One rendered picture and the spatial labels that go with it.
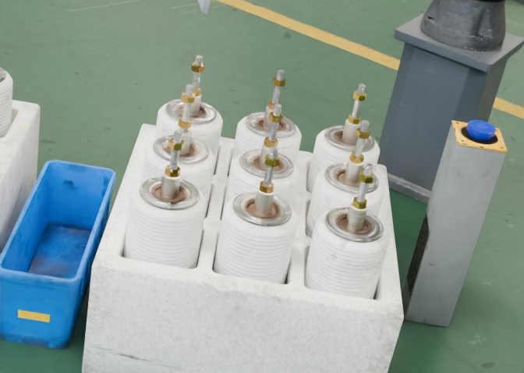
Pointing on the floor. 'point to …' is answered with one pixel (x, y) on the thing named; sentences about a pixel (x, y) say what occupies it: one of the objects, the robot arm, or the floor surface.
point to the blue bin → (53, 253)
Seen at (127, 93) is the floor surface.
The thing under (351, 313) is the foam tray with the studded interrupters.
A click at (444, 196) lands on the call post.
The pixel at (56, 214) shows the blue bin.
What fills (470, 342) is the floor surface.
